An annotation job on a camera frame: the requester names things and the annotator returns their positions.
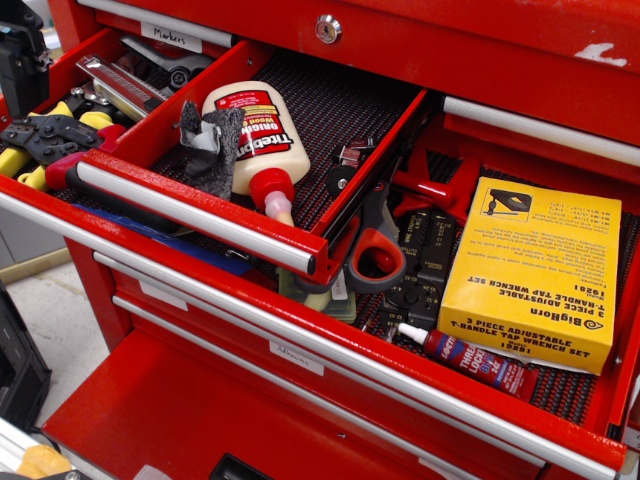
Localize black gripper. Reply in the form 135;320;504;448
1;6;52;118

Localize small open red drawer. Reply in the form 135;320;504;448
73;40;427;292

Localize large open red drawer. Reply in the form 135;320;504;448
1;30;639;479

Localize green yellow small box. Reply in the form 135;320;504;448
277;268;357;324

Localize yellow tap wrench set box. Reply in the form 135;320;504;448
437;177;622;375

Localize small silver black snips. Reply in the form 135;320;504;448
64;84;116;119

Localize black pliers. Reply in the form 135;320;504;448
120;35;214;92

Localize white Markers label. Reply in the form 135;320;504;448
140;22;202;53

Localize grey sandpaper scrap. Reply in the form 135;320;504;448
179;101;245;200

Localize blue flat package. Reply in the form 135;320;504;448
75;204;255;278

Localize Titebond wood glue bottle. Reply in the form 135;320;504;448
202;81;311;226

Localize silver chest lock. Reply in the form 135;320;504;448
315;14;342;45

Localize black plastic crate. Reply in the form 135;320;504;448
1;284;52;431

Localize black round magnet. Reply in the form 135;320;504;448
325;165;356;199

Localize small red brown clips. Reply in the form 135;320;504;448
331;138;377;168

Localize red tool chest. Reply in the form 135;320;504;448
0;0;640;480

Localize white Adhesives label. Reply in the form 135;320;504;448
269;341;324;376

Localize yellow cloth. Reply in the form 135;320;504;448
16;445;73;479

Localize red black scissors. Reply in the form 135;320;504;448
295;181;407;294

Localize red clamp tool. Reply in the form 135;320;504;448
392;152;482;227

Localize red Loctite threadlocker tube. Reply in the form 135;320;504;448
398;323;538;402

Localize yellow handled crimping tool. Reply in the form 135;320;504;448
1;101;124;191

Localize red handled black tool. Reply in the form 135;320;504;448
42;117;179;234

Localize black wire stripper tool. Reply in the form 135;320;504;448
354;207;458;342

